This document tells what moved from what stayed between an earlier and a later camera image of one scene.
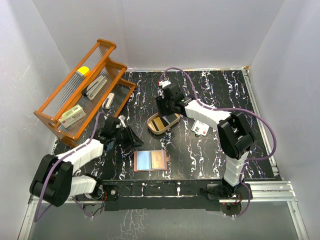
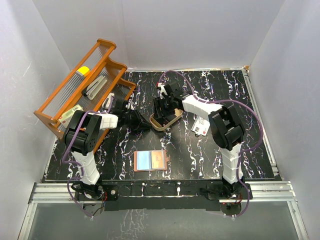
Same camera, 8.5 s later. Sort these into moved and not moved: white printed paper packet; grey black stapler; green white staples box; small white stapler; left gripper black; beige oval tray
Moved: left gripper black; beige oval tray
Not moved: white printed paper packet; small white stapler; grey black stapler; green white staples box
